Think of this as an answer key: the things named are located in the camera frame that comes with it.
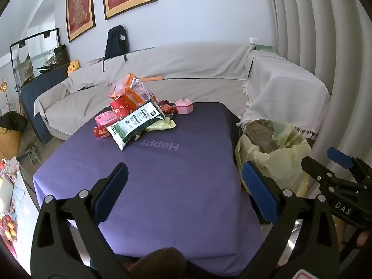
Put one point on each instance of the pink hexagonal box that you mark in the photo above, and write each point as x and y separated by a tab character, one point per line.
183	107

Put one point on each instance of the orange back scratcher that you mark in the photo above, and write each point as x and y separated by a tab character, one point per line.
152	78

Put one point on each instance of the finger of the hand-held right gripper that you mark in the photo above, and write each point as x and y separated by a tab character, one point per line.
338	157
314	167

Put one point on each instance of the yellow plush toy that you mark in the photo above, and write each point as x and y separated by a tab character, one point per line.
72	67

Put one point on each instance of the purple tablecloth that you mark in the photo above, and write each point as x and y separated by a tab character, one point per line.
174	194

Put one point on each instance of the grey covered sofa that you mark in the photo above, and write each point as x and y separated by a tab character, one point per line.
189	64

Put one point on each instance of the white curtain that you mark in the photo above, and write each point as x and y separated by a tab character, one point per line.
319	35

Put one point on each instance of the red candy wrappers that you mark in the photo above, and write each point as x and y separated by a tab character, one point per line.
167	108

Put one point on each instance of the black bag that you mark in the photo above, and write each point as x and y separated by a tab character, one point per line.
13	121

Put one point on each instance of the yellow snack packet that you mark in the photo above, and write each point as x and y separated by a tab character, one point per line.
162	124

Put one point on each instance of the white cabinet with stickers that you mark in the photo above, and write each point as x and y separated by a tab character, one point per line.
14	197

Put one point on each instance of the small red orange packet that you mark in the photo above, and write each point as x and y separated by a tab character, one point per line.
100	131

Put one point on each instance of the tall red framed picture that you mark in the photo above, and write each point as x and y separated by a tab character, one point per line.
80	8

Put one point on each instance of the orange plastic bag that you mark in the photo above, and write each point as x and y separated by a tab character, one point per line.
128	88

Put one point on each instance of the person's brown fuzzy clothing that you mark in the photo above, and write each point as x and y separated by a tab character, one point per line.
164	263

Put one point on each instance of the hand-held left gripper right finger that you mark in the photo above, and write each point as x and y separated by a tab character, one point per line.
258	191

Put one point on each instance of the person's right hand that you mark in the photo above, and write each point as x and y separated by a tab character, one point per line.
363	237

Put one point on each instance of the white fringed cloth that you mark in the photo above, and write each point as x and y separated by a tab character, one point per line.
284	93

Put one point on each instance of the white green snack packet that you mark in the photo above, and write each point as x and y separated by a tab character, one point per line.
133	122

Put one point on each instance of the pink carton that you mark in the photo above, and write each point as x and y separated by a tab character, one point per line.
104	118

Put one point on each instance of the bin with yellow bag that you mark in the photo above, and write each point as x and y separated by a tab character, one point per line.
279	157

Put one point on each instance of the navy covered furniture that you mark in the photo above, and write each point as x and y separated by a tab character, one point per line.
32	98

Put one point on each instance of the orange round wall ornament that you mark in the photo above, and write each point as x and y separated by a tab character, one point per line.
3	86

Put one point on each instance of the green box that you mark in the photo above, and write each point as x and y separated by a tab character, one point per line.
264	48

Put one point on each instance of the small stool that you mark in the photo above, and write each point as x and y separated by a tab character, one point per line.
32	155

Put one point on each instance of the small white device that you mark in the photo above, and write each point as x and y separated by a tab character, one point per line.
253	41

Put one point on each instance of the cardboard box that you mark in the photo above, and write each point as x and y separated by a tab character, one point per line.
10	144

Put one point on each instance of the red snack packet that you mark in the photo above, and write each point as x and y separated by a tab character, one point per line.
120	108

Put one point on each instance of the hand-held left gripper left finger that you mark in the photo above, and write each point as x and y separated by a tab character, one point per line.
112	189

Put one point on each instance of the dark blue backpack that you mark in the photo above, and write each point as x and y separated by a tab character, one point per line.
116	43

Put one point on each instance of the glass fish tank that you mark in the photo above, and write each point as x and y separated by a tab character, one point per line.
37	58

